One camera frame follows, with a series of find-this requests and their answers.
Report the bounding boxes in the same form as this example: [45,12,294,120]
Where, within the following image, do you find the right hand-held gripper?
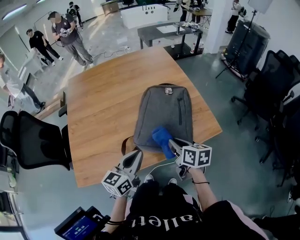
[168,137,213,180]

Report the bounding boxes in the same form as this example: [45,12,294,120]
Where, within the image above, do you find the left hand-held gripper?
[101,150,144,199]

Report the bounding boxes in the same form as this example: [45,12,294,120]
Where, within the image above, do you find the blue cloth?
[147,126,176,160]

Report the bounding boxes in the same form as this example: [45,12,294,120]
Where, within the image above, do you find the grey backpack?
[121,83,195,157]

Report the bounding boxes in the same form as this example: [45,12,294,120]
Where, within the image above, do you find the person's right forearm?
[187,166,218,211]

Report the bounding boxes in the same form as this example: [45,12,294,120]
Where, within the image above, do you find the person's left forearm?
[103,196,128,233]

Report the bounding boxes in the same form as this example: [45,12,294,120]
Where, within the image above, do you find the person's black trousers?
[138,180,186,200]

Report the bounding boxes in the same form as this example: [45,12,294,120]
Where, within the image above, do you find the person's black printed shirt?
[100,187,270,240]

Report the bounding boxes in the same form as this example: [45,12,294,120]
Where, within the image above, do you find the black screen device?
[53,206,111,240]

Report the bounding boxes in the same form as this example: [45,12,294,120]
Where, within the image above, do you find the wooden bench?
[35,90,68,120]

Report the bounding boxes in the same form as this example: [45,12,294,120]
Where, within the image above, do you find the black mesh office chair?
[231,49,295,131]
[0,104,73,171]
[277,49,300,90]
[255,89,300,188]

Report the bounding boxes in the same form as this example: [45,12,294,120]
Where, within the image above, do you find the white rectangular sink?
[156,24,186,34]

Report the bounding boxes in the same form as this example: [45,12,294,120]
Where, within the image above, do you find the black sink table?
[137,21,204,60]

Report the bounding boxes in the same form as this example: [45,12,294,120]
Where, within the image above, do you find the white counter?
[120,4,169,29]

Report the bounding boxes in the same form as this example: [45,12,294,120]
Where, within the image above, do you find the small wooden table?
[187,8,213,25]

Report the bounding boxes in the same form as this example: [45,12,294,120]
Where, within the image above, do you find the white desk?
[17,49,45,80]

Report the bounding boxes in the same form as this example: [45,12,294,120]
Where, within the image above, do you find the metal cabinet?
[101,1,119,16]

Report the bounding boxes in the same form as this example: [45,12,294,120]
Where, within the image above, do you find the white board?
[33,10,53,31]

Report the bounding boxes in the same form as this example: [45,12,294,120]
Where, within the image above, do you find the white power strip cable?
[89,45,131,59]

